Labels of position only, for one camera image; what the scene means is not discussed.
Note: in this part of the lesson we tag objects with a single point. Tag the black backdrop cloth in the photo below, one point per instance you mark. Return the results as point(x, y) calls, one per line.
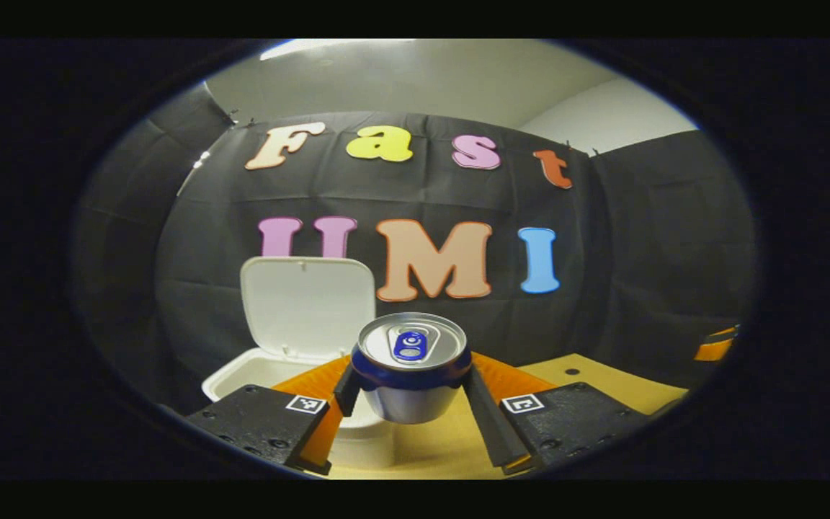
point(638, 252)

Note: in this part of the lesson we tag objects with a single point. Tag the white desktop garbage bin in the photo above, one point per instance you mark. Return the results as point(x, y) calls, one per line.
point(307, 303)

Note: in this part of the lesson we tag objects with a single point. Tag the blue silver pop can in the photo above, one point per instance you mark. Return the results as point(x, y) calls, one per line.
point(411, 389)

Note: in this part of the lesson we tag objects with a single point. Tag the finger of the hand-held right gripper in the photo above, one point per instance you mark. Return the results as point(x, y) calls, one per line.
point(714, 349)

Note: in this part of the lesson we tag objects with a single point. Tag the ceiling light panel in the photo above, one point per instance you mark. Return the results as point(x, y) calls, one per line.
point(300, 47)

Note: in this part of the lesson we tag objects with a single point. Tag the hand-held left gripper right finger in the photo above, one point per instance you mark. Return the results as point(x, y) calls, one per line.
point(491, 425)

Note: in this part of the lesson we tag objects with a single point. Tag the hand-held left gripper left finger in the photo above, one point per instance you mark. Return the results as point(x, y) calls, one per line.
point(346, 393)

